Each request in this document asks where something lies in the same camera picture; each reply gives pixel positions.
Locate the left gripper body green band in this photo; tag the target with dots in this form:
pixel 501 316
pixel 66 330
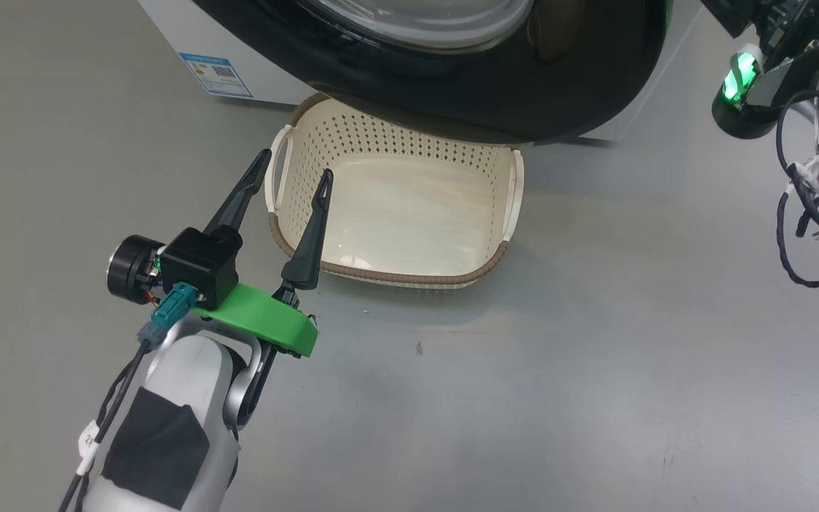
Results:
pixel 267 320

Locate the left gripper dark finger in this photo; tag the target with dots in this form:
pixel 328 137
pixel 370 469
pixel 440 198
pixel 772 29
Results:
pixel 242 199
pixel 310 249

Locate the black glass washing machine door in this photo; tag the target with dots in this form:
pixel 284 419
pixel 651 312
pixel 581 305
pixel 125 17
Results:
pixel 381 78

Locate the cream perforated laundry basket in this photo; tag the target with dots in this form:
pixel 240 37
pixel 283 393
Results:
pixel 409 213

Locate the white washing machine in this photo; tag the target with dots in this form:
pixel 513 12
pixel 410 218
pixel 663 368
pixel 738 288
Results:
pixel 168 28

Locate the blue energy label sticker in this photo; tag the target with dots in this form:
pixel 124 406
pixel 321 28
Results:
pixel 216 75

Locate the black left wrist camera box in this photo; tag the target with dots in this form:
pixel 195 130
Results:
pixel 200 267

